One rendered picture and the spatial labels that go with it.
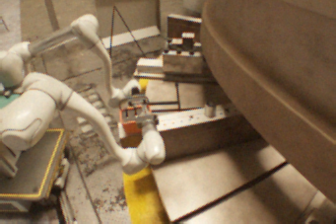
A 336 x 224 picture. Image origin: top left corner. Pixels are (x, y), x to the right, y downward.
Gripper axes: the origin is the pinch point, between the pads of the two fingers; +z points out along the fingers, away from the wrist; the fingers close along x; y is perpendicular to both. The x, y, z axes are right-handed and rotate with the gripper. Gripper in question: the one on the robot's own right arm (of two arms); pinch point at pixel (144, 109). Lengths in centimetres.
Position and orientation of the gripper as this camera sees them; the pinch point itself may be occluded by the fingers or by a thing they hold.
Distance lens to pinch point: 125.4
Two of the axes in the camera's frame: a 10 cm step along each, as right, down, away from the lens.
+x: -9.7, 1.6, -1.9
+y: 0.0, -7.7, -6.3
